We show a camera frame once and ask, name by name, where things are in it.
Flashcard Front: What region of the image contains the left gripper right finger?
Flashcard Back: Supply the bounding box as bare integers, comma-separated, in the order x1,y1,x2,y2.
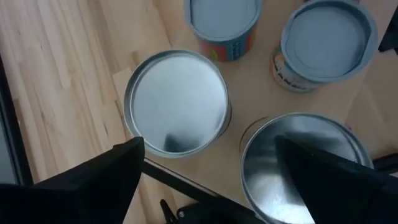
275,135,398,224

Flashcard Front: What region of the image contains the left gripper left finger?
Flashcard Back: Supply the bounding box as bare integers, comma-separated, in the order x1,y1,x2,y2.
0,136,146,224

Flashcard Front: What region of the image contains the yellow corn label can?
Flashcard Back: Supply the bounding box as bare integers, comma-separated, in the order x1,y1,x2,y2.
239,112,375,224

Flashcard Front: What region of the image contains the green polka-dot can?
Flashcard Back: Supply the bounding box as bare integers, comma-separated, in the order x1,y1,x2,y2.
123,49,233,159

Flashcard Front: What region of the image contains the white tomatoes label can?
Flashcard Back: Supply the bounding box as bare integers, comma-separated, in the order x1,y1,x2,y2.
269,0,379,94

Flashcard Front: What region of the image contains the teal and orange labelled can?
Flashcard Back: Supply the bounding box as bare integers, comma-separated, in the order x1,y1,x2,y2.
183,0,262,62

